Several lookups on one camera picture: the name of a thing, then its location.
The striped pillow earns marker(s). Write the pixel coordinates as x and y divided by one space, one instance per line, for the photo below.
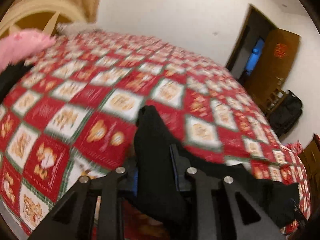
75 27

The cream wooden bed headboard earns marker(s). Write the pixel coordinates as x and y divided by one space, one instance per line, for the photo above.
32 7

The small black cloth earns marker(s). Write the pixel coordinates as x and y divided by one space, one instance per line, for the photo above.
10 80

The wooden chair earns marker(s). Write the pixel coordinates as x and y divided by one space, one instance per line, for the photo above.
275 97

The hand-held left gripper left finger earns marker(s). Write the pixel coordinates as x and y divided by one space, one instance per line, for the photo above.
117 180

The red printed blanket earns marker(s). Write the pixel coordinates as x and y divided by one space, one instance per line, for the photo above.
75 92

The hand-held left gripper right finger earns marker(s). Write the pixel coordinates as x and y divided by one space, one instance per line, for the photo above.
178 170

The red printed bag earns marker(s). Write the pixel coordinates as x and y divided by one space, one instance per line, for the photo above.
296 147

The black pants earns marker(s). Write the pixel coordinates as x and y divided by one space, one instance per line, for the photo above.
155 155

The wooden door frame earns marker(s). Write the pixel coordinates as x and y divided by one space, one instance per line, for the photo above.
241 37

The black bag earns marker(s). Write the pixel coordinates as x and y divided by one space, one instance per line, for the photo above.
287 112

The wooden door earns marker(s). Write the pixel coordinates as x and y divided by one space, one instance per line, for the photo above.
270 75

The pink plush blanket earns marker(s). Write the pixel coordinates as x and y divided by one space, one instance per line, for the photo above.
22 45

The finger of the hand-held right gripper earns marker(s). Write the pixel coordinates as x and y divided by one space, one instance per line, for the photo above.
301 213

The wooden cabinet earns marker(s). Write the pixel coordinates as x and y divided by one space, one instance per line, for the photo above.
312 160

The red paper door decoration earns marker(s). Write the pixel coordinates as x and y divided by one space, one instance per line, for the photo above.
280 51

